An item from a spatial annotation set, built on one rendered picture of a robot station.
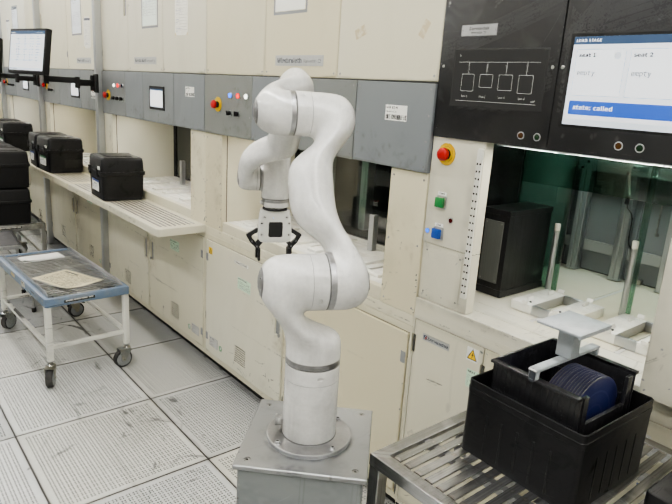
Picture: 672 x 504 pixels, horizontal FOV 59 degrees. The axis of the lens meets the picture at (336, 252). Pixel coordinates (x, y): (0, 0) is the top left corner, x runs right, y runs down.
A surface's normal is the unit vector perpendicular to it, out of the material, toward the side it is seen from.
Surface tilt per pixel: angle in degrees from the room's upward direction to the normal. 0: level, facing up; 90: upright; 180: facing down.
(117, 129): 90
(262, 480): 90
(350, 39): 90
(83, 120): 90
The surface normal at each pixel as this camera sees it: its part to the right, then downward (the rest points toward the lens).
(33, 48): -0.56, 0.04
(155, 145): 0.63, 0.24
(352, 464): 0.06, -0.96
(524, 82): -0.77, 0.12
